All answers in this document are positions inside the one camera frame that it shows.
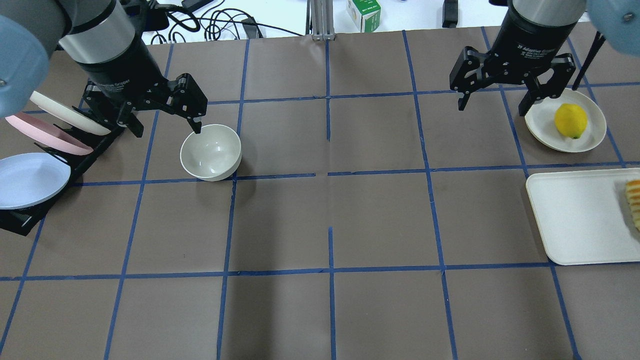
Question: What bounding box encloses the cream ceramic bowl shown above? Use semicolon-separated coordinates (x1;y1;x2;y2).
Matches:
179;124;243;182

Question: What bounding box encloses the aluminium frame post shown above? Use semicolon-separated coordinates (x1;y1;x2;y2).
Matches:
305;0;336;41

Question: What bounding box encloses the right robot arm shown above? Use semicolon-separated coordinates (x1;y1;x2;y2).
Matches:
449;0;639;116

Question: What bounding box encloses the light blue plate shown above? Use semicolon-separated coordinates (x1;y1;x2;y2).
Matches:
0;152;71;210

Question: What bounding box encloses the black plate rack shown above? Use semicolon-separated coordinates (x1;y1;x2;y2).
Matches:
0;107;125;236

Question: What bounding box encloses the yellow lemon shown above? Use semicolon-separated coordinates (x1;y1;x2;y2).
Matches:
554;103;589;140

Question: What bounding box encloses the pink plate in rack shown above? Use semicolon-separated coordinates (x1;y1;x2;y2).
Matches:
5;112;94;156

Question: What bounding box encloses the green white carton box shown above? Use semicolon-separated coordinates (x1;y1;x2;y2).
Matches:
346;0;382;33

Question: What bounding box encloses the cream rectangular tray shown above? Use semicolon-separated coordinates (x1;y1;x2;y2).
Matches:
525;168;640;265

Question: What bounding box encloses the cream round plate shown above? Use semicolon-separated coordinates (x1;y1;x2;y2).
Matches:
525;89;607;153

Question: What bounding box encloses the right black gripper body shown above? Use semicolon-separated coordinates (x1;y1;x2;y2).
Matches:
490;10;570;85

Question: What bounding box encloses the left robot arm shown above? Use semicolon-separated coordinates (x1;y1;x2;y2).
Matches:
1;0;208;138

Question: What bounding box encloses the cream plate in rack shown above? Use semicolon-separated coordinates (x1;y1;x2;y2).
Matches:
29;91;111;136

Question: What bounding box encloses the black power adapter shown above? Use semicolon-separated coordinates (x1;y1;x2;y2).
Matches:
441;0;459;28

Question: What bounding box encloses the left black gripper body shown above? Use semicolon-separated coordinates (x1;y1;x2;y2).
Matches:
80;45;169;111

